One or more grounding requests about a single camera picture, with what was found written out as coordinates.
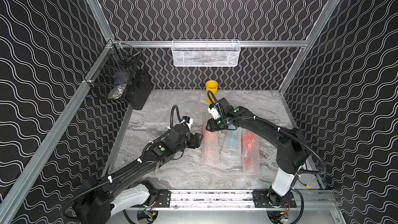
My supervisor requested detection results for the orange wine glass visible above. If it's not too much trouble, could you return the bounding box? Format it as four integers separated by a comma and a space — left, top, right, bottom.
201, 125, 219, 167

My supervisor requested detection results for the blue wine glass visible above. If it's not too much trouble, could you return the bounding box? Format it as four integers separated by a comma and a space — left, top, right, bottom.
222, 128, 242, 160

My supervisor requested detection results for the yellow wine glass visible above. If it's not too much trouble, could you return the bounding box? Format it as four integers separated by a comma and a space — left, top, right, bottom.
206, 80, 218, 104

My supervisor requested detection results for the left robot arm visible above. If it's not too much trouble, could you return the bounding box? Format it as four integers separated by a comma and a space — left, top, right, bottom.
60, 123, 203, 224

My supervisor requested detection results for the wrapped red wine glass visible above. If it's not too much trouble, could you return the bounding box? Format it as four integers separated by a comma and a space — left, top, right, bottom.
241, 129, 260, 175

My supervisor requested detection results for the black box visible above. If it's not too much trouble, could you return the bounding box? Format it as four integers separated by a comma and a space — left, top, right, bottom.
125, 69, 153, 110

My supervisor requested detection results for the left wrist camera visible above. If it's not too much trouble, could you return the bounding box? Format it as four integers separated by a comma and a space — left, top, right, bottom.
181, 116, 193, 128

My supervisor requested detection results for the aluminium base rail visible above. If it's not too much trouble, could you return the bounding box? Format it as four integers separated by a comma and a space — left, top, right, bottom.
86, 189, 338, 211

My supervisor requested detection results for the black wire basket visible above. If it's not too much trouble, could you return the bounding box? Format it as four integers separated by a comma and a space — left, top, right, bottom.
88, 43, 143, 101

